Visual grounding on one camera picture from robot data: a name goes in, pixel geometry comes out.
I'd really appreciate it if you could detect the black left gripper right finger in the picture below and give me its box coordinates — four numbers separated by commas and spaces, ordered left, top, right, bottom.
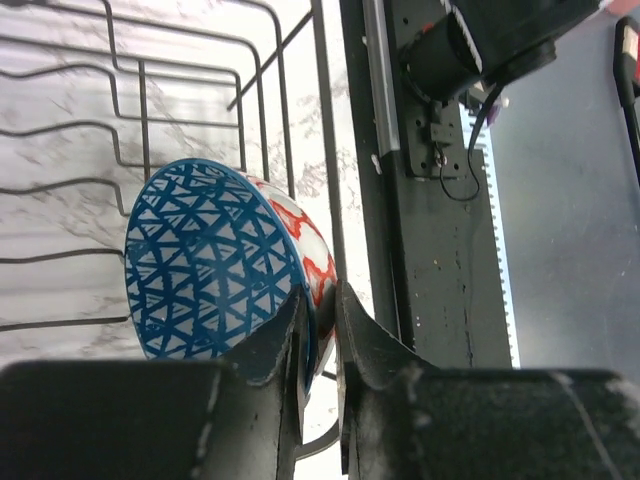
335, 281, 639, 479

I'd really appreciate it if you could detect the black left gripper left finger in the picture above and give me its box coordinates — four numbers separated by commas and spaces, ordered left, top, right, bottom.
1, 288, 308, 479

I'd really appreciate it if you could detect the light blue cable duct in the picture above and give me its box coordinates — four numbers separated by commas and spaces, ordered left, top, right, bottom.
465, 123, 520, 368

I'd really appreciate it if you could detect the metal wire dish rack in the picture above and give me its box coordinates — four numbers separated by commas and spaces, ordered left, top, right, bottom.
0, 0, 351, 461

